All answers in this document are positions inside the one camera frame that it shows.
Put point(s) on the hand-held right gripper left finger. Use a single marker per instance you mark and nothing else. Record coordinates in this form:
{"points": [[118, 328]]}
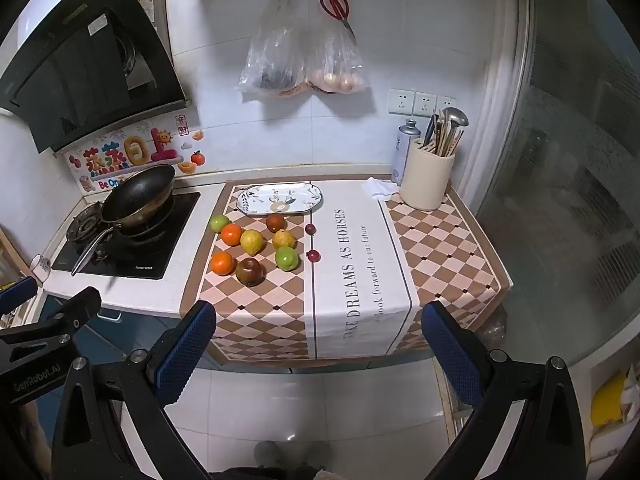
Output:
{"points": [[182, 350]]}

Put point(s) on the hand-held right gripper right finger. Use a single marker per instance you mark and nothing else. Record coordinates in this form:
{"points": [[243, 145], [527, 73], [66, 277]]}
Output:
{"points": [[452, 355]]}

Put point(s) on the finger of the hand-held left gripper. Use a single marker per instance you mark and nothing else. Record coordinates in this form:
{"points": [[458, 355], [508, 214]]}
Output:
{"points": [[75, 312], [17, 292]]}

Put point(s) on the orange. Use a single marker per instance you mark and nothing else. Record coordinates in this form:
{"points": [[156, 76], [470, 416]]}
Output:
{"points": [[222, 263], [231, 234]]}

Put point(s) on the dark red apple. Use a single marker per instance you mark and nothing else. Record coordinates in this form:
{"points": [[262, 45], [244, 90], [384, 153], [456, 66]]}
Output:
{"points": [[250, 271]]}

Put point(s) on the yellow pear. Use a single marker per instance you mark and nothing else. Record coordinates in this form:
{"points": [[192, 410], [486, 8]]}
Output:
{"points": [[284, 238], [251, 241]]}

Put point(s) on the red-brown apple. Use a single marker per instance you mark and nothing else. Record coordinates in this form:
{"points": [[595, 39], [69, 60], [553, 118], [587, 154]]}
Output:
{"points": [[275, 222]]}

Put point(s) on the oval patterned plate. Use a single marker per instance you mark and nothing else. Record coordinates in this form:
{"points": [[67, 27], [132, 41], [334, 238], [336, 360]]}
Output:
{"points": [[300, 197]]}

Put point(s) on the small white cup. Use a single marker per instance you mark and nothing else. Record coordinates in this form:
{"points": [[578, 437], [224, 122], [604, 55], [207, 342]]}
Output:
{"points": [[41, 269]]}

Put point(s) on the wooden board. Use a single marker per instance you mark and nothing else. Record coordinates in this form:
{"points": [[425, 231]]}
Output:
{"points": [[12, 255]]}

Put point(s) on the blue base cabinet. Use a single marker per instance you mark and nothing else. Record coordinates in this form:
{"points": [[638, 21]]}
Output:
{"points": [[130, 330]]}

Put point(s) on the black gas stove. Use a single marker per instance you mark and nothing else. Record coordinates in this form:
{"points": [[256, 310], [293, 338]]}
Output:
{"points": [[165, 240]]}

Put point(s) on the green apple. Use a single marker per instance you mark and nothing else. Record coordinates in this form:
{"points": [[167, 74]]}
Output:
{"points": [[287, 258], [219, 223]]}

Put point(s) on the checkered printed tablecloth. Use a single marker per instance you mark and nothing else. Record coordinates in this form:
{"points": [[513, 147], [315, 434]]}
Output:
{"points": [[350, 270]]}

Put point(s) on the black frying pan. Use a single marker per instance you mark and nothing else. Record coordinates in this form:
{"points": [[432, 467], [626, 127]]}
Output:
{"points": [[140, 190]]}

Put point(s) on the yellow packet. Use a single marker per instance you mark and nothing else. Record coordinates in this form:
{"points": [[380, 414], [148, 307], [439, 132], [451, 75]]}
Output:
{"points": [[607, 400]]}

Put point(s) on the red cherry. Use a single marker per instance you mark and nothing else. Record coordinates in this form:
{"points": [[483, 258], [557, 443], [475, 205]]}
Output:
{"points": [[314, 255], [310, 229]]}

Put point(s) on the cream utensil holder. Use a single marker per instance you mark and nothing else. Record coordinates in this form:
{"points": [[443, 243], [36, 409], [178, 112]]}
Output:
{"points": [[425, 180]]}

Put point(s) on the white tissue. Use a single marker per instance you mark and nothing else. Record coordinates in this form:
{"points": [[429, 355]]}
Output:
{"points": [[380, 188]]}

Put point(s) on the frosted glass door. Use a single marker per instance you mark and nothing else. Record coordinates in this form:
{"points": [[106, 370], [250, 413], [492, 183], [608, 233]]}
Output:
{"points": [[575, 185]]}

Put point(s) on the white spray can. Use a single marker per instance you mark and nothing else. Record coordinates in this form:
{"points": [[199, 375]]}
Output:
{"points": [[402, 150]]}

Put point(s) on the bundle of wooden chopsticks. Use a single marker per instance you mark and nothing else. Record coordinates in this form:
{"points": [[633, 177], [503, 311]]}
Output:
{"points": [[441, 140]]}

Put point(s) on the metal ladle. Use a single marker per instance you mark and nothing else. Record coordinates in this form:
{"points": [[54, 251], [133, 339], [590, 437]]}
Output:
{"points": [[455, 117]]}

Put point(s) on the black range hood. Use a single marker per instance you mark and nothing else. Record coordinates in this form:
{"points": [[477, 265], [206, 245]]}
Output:
{"points": [[75, 60]]}

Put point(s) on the clear plastic bag dark contents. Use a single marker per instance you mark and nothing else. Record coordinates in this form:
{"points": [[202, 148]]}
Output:
{"points": [[272, 55]]}

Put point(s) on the clear plastic bag with eggs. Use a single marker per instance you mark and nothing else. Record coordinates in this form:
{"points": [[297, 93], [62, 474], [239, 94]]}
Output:
{"points": [[335, 65]]}

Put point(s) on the colourful wall sticker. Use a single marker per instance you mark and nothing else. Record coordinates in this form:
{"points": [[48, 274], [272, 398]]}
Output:
{"points": [[135, 152]]}

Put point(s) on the white wall socket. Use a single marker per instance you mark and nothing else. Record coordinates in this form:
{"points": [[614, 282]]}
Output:
{"points": [[446, 102], [425, 104], [401, 102]]}

